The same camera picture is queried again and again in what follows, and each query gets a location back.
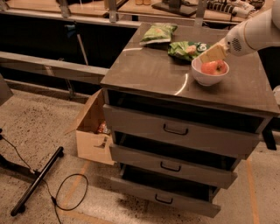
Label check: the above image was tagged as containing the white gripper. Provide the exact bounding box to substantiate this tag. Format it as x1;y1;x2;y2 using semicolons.
199;25;256;63

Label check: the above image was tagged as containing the red apple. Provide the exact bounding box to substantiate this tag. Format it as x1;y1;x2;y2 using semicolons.
200;60;227;75

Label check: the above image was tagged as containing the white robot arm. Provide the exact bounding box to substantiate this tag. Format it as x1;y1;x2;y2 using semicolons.
199;0;280;63

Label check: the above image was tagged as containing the white ceramic bowl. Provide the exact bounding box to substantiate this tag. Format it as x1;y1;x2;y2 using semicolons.
192;58;229;86

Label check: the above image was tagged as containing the green chip bag front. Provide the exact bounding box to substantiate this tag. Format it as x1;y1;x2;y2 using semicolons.
167;41;211;61

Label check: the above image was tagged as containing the green chip bag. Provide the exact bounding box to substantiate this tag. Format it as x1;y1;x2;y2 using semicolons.
139;23;178;46
167;41;211;61

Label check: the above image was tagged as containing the white power strip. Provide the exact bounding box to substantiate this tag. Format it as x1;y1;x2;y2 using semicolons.
206;0;256;18

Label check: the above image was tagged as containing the green chip bag rear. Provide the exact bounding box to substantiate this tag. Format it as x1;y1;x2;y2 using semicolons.
139;23;178;46

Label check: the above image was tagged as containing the black monitor base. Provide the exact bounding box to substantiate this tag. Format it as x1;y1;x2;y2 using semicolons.
151;0;197;17

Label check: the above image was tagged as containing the grey drawer cabinet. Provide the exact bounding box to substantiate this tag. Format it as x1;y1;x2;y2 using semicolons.
101;24;279;204

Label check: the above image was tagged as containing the top grey drawer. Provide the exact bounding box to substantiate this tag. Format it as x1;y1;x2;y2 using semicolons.
103;104;260;159

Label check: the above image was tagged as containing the grey drawer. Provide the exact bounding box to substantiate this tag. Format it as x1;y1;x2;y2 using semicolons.
103;104;260;159
111;178;221;218
109;143;237;189

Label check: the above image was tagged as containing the middle grey drawer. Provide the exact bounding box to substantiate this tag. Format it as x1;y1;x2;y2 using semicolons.
109;143;237;189

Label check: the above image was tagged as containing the metal railing beam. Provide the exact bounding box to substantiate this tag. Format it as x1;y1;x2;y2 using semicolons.
0;52;109;85

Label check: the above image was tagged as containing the bottom grey drawer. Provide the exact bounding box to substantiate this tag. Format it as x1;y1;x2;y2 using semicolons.
111;178;221;218

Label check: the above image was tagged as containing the cardboard box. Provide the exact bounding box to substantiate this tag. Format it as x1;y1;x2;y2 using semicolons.
65;90;115;165

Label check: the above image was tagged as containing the black stand leg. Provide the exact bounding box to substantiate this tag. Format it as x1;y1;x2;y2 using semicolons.
10;146;64;217

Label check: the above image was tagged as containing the black cable on floor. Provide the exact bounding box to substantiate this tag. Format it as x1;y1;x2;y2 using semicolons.
0;134;89;224

